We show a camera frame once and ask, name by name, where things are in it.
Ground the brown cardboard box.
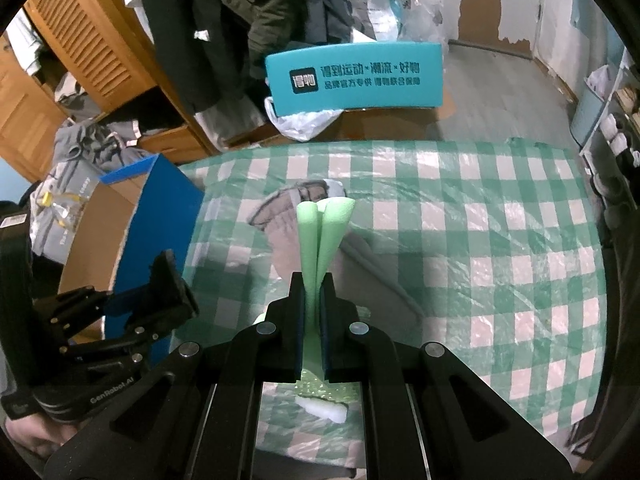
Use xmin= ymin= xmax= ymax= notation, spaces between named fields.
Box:
xmin=226 ymin=90 xmax=457 ymax=149

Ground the teal printed box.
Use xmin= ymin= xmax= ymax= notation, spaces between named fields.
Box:
xmin=266 ymin=41 xmax=444 ymax=116

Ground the metal shoe rack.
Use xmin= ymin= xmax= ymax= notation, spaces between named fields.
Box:
xmin=570 ymin=48 xmax=639 ymax=231

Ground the green foam sponge cloth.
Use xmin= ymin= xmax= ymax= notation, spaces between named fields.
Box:
xmin=294 ymin=196 xmax=355 ymax=425

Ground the blue cardboard box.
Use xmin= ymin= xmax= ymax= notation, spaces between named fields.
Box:
xmin=57 ymin=153 xmax=205 ymax=361

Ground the grey clothes pile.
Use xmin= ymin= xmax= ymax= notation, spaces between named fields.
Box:
xmin=52 ymin=120 xmax=151 ymax=174

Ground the grey fleece glove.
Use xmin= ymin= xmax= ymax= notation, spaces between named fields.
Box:
xmin=248 ymin=179 xmax=423 ymax=342

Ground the wooden louvered wardrobe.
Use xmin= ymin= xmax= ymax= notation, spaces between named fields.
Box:
xmin=1 ymin=0 xmax=216 ymax=182

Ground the white plastic bag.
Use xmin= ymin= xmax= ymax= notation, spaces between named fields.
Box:
xmin=264 ymin=96 xmax=344 ymax=142

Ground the grey tote bag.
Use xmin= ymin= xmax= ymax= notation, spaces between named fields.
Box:
xmin=29 ymin=158 xmax=103 ymax=264

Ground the dark hanging jacket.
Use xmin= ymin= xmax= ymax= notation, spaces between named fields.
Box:
xmin=142 ymin=0 xmax=266 ymax=114

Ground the person's left hand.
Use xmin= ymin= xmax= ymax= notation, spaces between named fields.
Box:
xmin=6 ymin=413 xmax=81 ymax=458

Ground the green checkered tablecloth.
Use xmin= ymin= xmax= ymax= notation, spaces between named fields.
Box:
xmin=175 ymin=139 xmax=606 ymax=436

